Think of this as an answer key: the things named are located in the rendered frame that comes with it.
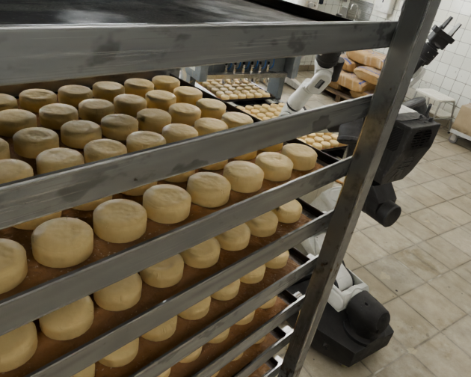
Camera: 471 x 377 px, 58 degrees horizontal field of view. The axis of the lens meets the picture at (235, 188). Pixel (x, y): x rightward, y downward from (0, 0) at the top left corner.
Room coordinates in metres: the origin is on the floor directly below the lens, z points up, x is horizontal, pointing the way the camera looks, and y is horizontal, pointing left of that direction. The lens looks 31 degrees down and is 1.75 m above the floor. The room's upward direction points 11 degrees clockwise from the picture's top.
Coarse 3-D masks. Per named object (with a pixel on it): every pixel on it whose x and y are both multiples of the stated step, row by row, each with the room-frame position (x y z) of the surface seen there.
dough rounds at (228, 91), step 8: (208, 80) 2.69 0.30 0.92; (216, 80) 2.73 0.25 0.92; (208, 88) 2.56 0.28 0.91; (216, 88) 2.55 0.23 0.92; (224, 88) 2.58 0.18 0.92; (232, 88) 2.61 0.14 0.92; (240, 88) 2.64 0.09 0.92; (248, 88) 2.67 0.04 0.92; (256, 88) 2.71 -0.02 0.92; (224, 96) 2.43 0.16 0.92; (232, 96) 2.46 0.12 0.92; (240, 96) 2.50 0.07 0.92; (248, 96) 2.54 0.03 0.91; (256, 96) 2.58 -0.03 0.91; (264, 96) 2.62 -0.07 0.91
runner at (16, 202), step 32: (256, 128) 0.37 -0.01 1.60; (288, 128) 0.41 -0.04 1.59; (320, 128) 0.46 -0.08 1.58; (128, 160) 0.27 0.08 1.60; (160, 160) 0.29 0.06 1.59; (192, 160) 0.31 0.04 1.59; (224, 160) 0.34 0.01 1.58; (0, 192) 0.20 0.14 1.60; (32, 192) 0.21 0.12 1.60; (64, 192) 0.23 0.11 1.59; (96, 192) 0.25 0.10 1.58; (0, 224) 0.20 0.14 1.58
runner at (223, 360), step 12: (300, 300) 0.53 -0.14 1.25; (288, 312) 0.51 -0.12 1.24; (264, 324) 0.46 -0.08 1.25; (276, 324) 0.49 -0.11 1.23; (252, 336) 0.44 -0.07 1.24; (264, 336) 0.47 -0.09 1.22; (240, 348) 0.42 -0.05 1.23; (216, 360) 0.39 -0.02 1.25; (228, 360) 0.40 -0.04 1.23; (204, 372) 0.37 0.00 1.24; (216, 372) 0.39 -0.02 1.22
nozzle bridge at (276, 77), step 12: (264, 60) 2.68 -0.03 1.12; (276, 60) 2.74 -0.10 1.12; (288, 60) 2.77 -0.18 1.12; (300, 60) 2.75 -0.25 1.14; (192, 72) 2.37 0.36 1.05; (204, 72) 2.32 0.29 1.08; (216, 72) 2.47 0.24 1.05; (228, 72) 2.51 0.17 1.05; (240, 72) 2.56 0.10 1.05; (264, 72) 2.66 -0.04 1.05; (276, 72) 2.71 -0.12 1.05; (288, 72) 2.75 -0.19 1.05; (192, 84) 2.40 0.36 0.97; (276, 84) 2.83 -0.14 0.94; (276, 96) 2.81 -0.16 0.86
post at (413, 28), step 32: (416, 0) 0.53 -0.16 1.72; (416, 32) 0.52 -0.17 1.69; (384, 64) 0.54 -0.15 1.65; (416, 64) 0.54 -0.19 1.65; (384, 96) 0.53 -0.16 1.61; (384, 128) 0.52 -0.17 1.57; (352, 160) 0.54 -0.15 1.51; (352, 192) 0.53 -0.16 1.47; (352, 224) 0.53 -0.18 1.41; (320, 256) 0.54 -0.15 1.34; (320, 288) 0.53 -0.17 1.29; (288, 352) 0.54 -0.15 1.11
